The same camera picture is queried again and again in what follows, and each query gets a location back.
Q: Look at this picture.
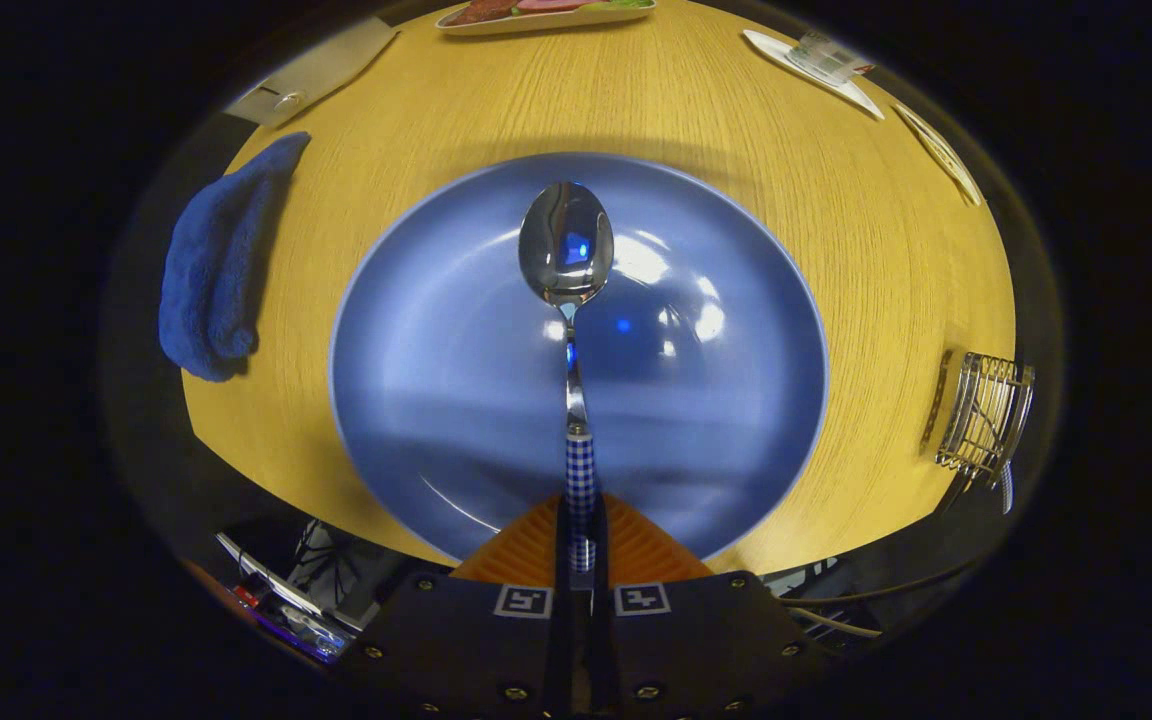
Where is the blue round plate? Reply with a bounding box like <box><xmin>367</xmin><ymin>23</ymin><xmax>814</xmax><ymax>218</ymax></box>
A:
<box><xmin>329</xmin><ymin>152</ymin><xmax>830</xmax><ymax>566</ymax></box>

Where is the thick black cable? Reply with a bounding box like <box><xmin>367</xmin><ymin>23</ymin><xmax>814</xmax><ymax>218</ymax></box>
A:
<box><xmin>786</xmin><ymin>560</ymin><xmax>977</xmax><ymax>608</ymax></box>

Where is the spoon with blue checked handle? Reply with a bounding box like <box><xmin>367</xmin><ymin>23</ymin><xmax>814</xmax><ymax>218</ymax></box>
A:
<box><xmin>518</xmin><ymin>181</ymin><xmax>616</xmax><ymax>573</ymax></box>

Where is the white square coaster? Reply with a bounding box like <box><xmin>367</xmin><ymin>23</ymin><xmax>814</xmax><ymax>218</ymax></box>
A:
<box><xmin>742</xmin><ymin>29</ymin><xmax>885</xmax><ymax>121</ymax></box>

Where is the metal wire basket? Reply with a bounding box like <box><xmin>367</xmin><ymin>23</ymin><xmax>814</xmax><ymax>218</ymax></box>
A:
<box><xmin>935</xmin><ymin>352</ymin><xmax>1037</xmax><ymax>491</ymax></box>

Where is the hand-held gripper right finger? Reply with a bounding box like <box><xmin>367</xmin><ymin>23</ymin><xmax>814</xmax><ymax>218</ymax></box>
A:
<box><xmin>591</xmin><ymin>492</ymin><xmax>827</xmax><ymax>720</ymax></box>

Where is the purple-lit device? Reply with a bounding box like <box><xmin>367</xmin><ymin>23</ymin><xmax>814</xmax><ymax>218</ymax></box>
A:
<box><xmin>256</xmin><ymin>600</ymin><xmax>352</xmax><ymax>663</ymax></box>

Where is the white power strip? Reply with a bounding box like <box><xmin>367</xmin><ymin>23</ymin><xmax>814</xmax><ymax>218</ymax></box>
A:
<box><xmin>214</xmin><ymin>530</ymin><xmax>327</xmax><ymax>621</ymax></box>

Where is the white divided grain dish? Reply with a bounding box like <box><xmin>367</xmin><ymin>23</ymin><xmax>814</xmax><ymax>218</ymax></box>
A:
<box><xmin>894</xmin><ymin>103</ymin><xmax>985</xmax><ymax>208</ymax></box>

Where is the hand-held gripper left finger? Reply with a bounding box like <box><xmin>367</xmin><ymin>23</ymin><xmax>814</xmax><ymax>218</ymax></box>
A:
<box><xmin>349</xmin><ymin>492</ymin><xmax>577</xmax><ymax>720</ymax></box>

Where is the grey food plate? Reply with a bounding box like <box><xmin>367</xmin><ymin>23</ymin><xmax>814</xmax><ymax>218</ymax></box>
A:
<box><xmin>435</xmin><ymin>0</ymin><xmax>657</xmax><ymax>38</ymax></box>

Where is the white toaster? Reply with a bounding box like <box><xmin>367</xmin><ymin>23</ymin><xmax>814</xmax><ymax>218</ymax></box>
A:
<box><xmin>223</xmin><ymin>17</ymin><xmax>402</xmax><ymax>129</ymax></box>

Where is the brown steak piece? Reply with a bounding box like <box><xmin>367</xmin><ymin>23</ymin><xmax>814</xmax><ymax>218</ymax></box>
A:
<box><xmin>446</xmin><ymin>0</ymin><xmax>517</xmax><ymax>26</ymax></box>

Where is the thin grey cable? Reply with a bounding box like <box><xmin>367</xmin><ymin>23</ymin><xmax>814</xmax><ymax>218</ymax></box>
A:
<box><xmin>794</xmin><ymin>605</ymin><xmax>883</xmax><ymax>641</ymax></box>

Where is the blue folded towel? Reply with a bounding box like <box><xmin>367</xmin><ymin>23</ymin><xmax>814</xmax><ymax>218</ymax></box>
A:
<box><xmin>158</xmin><ymin>131</ymin><xmax>312</xmax><ymax>383</ymax></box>

